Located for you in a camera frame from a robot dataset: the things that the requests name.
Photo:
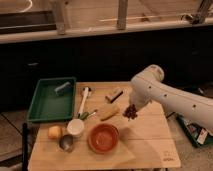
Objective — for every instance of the dark red grape bunch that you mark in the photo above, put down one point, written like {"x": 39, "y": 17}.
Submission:
{"x": 130, "y": 112}

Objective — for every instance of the red bowl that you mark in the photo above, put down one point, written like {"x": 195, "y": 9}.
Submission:
{"x": 103, "y": 138}

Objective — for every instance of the small metal cup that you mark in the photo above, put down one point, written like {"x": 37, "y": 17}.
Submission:
{"x": 66, "y": 143}

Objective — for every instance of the green plastic tray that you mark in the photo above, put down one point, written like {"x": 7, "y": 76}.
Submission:
{"x": 47, "y": 106}

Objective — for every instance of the yellow round fruit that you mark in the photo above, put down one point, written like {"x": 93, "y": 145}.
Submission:
{"x": 54, "y": 132}

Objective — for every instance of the green handled utensil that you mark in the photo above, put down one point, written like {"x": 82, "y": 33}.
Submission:
{"x": 85, "y": 115}

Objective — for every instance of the wooden folding table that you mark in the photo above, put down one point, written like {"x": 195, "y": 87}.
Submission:
{"x": 144, "y": 142}

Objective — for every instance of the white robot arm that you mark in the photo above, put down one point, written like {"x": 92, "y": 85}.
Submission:
{"x": 147, "y": 85}

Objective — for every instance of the dark chair frame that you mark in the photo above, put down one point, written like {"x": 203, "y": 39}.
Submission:
{"x": 25, "y": 132}

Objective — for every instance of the yellow banana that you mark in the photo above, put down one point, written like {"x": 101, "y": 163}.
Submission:
{"x": 107, "y": 111}

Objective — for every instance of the brown and black block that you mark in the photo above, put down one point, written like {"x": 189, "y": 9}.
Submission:
{"x": 113, "y": 95}

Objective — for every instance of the white cup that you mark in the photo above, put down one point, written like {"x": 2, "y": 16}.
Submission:
{"x": 75, "y": 127}

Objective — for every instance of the green bin with items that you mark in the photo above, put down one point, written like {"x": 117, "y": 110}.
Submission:
{"x": 192, "y": 131}

